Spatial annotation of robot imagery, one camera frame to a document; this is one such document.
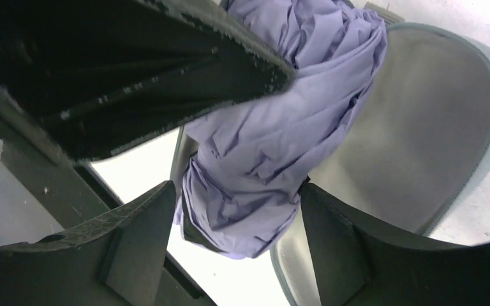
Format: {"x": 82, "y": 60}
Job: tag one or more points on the purple umbrella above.
{"x": 240, "y": 190}

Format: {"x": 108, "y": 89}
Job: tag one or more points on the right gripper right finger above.
{"x": 361, "y": 260}

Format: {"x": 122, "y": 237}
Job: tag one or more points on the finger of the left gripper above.
{"x": 83, "y": 81}

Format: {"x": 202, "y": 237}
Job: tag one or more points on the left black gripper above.
{"x": 39, "y": 198}

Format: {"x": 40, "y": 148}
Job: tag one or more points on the purple zippered umbrella case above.
{"x": 417, "y": 150}

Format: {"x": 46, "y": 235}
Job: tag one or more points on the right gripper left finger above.
{"x": 113, "y": 259}

